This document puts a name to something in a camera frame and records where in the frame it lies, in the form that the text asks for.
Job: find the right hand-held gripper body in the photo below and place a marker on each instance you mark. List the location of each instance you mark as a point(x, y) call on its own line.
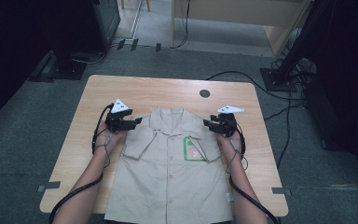
point(229, 124)

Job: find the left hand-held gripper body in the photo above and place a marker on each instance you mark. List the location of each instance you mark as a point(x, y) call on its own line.
point(113, 123)

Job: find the beige short-sleeved shirt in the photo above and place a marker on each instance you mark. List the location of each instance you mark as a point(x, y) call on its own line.
point(167, 180)

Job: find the person's right hand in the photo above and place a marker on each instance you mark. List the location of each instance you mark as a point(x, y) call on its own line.
point(228, 143)

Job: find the person's left hand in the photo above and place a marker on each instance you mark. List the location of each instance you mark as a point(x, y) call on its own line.
point(101, 144)

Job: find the dark round table grommet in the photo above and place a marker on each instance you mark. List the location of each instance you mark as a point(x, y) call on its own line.
point(204, 93)

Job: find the black slanted stand with base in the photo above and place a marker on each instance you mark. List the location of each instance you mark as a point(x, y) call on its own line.
point(275, 77)

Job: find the black floor tape strip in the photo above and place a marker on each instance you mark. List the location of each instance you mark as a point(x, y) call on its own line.
point(134, 44)
point(121, 44)
point(158, 47)

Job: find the black stand with flat base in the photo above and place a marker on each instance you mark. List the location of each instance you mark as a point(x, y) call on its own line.
point(65, 67)

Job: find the grey tape piece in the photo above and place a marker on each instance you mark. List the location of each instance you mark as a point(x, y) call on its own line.
point(279, 191)
point(51, 185)

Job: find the dark glass-fronted cabinet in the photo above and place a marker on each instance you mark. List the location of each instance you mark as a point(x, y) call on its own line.
point(107, 21)

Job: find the light wooden desk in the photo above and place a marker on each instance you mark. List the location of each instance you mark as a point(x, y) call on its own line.
point(230, 11)

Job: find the dark curtain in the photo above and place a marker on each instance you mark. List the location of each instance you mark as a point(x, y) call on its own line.
point(354, 77)
point(6, 46)

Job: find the yellowish floor tape strip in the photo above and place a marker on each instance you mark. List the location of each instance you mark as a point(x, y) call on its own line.
point(348, 186)

